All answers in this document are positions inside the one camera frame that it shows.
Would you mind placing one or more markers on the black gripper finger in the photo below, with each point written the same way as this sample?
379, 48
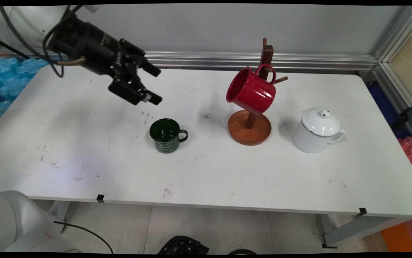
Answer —
148, 66
130, 91

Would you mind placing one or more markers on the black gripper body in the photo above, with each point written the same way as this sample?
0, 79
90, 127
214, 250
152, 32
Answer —
87, 46

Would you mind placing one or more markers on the red enamel mug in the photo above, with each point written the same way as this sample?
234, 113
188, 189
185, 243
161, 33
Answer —
252, 93

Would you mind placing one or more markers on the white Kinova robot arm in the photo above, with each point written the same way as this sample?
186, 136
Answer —
16, 222

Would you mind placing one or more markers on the dark green enamel mug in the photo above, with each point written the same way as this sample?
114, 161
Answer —
166, 145

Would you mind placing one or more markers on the black slanted rod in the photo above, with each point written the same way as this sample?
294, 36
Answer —
9, 47

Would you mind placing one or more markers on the blue foam packing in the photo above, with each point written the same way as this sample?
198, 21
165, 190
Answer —
9, 82

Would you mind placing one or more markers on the black tape marker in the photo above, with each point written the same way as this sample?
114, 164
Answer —
100, 198
362, 211

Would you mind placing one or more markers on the brown wooden mug tree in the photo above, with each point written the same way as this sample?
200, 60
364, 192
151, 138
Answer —
249, 133

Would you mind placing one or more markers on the grey metal table leg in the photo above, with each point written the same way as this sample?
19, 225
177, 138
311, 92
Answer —
352, 229
59, 213

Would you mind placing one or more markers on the black device on floor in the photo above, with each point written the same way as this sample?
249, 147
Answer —
182, 245

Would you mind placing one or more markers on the white enamel pot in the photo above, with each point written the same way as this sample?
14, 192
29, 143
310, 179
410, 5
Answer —
308, 141

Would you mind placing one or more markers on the dark round floor object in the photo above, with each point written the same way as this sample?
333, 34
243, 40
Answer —
241, 252

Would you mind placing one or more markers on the dark blue foam block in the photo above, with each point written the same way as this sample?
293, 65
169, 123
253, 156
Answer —
381, 104

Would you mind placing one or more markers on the beige board panel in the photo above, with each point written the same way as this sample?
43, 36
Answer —
411, 64

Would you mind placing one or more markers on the orange floor mat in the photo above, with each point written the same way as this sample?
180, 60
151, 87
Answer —
399, 238

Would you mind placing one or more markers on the long aluminium frame rail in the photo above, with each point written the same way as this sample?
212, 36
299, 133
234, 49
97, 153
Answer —
227, 60

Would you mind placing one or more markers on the aluminium side frame rail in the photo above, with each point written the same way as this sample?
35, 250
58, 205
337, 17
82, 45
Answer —
397, 95

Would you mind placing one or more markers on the aluminium upright frame post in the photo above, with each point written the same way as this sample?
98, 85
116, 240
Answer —
399, 32

